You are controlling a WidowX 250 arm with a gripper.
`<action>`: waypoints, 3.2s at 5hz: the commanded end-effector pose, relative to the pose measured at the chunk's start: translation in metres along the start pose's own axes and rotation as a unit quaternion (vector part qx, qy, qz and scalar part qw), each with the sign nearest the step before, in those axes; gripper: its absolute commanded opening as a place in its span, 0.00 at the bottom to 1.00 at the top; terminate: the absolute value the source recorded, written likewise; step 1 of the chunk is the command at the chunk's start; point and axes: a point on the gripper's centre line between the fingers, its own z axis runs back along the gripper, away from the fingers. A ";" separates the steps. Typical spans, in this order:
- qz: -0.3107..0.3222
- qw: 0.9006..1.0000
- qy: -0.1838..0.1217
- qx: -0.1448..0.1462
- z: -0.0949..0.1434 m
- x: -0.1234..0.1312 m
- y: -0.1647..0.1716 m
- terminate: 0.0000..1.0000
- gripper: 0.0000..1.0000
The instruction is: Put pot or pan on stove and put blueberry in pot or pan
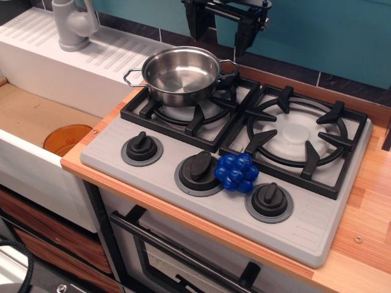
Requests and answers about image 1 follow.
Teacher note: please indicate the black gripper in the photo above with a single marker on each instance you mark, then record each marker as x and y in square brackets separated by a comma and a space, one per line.
[251, 16]

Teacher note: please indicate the stainless steel pot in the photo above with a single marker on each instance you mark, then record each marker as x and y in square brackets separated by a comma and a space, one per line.
[181, 76]

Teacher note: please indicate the blue plastic blueberry cluster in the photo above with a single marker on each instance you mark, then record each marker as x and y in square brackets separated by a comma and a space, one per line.
[237, 172]

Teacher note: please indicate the black left stove knob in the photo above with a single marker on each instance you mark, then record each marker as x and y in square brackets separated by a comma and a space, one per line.
[142, 150]

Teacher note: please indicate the black stove knob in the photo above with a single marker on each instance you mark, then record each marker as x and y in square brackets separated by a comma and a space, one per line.
[195, 175]
[142, 150]
[269, 203]

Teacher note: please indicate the black middle stove knob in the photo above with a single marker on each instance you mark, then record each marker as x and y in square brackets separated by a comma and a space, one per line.
[195, 175]

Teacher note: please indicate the black right stove knob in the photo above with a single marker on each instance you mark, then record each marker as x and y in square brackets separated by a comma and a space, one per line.
[269, 203]

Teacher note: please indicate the grey toy stove top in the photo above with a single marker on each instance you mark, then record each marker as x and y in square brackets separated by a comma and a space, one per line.
[305, 236]

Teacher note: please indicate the black left burner grate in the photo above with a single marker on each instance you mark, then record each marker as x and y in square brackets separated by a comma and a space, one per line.
[205, 125]

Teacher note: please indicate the black burner grate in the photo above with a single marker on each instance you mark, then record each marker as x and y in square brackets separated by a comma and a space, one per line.
[205, 125]
[315, 145]

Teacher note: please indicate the black right burner grate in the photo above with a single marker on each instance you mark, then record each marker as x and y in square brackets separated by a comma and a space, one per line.
[315, 145]

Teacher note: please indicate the grey toy faucet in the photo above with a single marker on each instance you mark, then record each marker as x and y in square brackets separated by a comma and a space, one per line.
[74, 27]

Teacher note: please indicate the white toy sink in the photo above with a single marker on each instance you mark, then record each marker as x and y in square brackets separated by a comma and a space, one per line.
[44, 88]

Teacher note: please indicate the orange plastic plate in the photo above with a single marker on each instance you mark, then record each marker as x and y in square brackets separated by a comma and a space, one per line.
[63, 139]

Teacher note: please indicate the wooden drawer fronts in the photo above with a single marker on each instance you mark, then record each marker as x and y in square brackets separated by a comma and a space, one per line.
[58, 242]

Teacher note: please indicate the oven door with black handle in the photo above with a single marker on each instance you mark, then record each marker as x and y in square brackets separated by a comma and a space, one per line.
[168, 257]

